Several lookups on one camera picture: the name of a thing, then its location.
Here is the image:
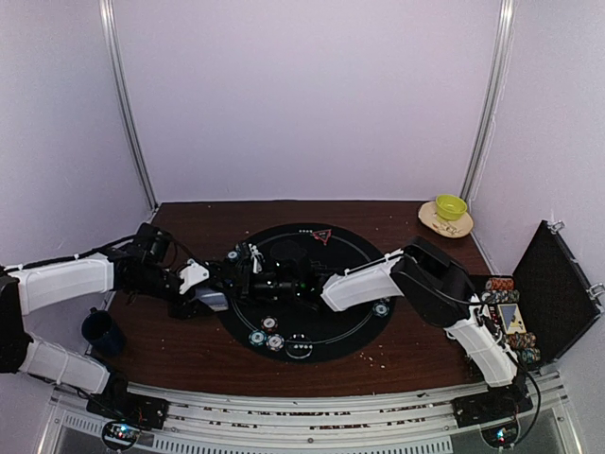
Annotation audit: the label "grey card deck box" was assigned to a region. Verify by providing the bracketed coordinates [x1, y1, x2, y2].
[196, 287, 230, 312]

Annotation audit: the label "black white chip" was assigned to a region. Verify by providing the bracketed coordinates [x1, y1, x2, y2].
[261, 316, 278, 333]

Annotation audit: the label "red triangular dealer marker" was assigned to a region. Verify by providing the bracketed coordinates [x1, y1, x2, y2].
[312, 229, 332, 246]

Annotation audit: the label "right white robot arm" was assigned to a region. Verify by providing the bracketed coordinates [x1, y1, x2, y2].
[236, 236, 525, 418]

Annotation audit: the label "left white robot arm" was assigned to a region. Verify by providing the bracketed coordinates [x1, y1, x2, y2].
[1, 223, 229, 420]

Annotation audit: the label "round black poker mat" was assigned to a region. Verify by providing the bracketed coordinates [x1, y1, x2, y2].
[218, 223, 395, 363]

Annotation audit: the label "dark blue mug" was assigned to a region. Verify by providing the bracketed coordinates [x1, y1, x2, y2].
[80, 307, 127, 358]

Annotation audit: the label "beige plate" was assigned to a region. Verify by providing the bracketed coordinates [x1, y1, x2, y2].
[418, 201, 475, 239]

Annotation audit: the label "green plastic bowl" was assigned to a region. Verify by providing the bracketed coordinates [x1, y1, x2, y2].
[435, 194, 468, 221]

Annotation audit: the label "red white chips in case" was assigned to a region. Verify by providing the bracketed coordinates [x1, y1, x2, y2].
[485, 277, 514, 291]

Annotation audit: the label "poker chips row in case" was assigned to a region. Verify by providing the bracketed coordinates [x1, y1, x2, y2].
[502, 332, 542, 365]

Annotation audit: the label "black poker case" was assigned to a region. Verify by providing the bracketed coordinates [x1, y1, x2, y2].
[471, 220, 602, 371]

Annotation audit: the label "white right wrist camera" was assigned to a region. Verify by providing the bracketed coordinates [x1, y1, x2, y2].
[249, 243, 265, 274]

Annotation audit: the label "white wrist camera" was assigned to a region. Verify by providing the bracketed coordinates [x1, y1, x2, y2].
[249, 243, 265, 274]
[179, 258, 210, 295]

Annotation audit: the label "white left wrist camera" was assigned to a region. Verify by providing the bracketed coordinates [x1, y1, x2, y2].
[179, 258, 210, 295]

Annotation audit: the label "aluminium front rail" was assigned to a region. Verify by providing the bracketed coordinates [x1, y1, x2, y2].
[34, 373, 590, 453]

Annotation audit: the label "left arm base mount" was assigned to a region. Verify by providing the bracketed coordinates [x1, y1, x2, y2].
[86, 382, 169, 429]

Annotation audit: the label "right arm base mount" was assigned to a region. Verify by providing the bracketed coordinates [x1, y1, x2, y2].
[451, 375, 533, 428]

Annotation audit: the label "left aluminium frame post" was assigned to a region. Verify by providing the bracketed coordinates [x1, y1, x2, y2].
[98, 0, 159, 212]

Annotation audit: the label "aluminium frame post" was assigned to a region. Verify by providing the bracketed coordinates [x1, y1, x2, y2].
[460, 0, 517, 204]
[98, 0, 159, 212]

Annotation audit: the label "right aluminium frame post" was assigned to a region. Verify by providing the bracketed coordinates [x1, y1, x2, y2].
[460, 0, 517, 204]

